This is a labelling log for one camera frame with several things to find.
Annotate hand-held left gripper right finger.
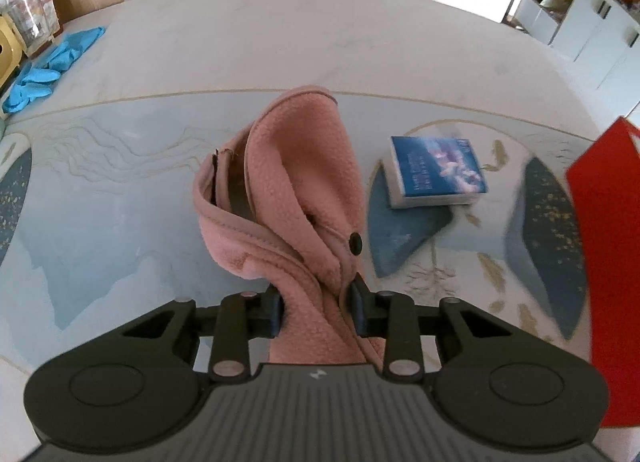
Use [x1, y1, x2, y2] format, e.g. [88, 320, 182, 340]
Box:
[347, 274, 501, 383]

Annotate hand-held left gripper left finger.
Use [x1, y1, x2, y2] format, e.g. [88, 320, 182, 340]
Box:
[122, 284, 286, 383]

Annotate pink fleece cloth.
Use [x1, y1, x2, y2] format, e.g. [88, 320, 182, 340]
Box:
[192, 84, 386, 365]

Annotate red cardboard box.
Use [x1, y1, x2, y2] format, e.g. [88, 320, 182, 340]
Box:
[565, 116, 640, 428]

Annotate blue tissue pack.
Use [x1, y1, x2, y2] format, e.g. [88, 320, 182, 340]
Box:
[382, 136, 488, 210]

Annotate printed table mat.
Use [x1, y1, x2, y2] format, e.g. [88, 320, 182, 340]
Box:
[0, 89, 601, 368]

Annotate blue rubber gloves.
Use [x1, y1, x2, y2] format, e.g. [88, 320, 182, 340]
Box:
[2, 26, 107, 115]

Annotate yellow container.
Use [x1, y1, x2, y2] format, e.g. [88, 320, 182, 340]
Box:
[0, 12, 26, 88]

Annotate glass jar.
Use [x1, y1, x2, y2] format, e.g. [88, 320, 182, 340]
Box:
[10, 0, 56, 55]

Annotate white and wood wall cabinet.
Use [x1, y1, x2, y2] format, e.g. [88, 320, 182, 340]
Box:
[500, 0, 640, 115]

